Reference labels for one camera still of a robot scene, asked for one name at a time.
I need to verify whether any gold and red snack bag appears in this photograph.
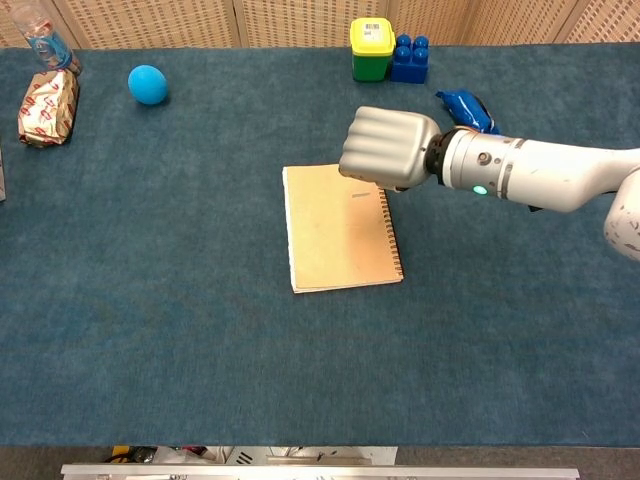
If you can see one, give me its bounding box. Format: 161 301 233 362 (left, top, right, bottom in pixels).
17 68 81 149

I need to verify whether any wicker folding screen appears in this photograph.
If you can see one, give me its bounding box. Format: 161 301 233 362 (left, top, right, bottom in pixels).
0 0 640 50

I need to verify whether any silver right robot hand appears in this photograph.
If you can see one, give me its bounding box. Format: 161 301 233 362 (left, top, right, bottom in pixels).
337 105 443 193

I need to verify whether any blue toy building block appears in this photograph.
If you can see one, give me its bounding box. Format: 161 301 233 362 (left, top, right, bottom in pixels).
389 33 431 85

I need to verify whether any tan spiral notebook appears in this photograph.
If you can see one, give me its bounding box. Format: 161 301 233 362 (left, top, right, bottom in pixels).
281 163 405 295

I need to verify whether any blue table cloth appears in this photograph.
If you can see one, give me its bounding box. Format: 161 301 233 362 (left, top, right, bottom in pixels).
0 41 640 448

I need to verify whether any clear plastic bottle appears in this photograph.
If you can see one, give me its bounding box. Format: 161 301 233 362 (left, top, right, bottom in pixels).
8 0 84 77

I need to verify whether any blue snack packet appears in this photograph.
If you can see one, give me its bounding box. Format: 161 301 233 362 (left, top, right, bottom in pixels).
434 88 501 136

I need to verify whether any green container with yellow lid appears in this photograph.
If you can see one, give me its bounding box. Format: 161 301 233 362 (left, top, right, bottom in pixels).
349 17 397 83

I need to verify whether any aluminium frame rail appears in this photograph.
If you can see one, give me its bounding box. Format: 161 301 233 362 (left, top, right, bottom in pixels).
60 462 581 480

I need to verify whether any blue foam ball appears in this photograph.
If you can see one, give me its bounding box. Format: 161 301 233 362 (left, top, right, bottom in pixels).
127 64 170 107

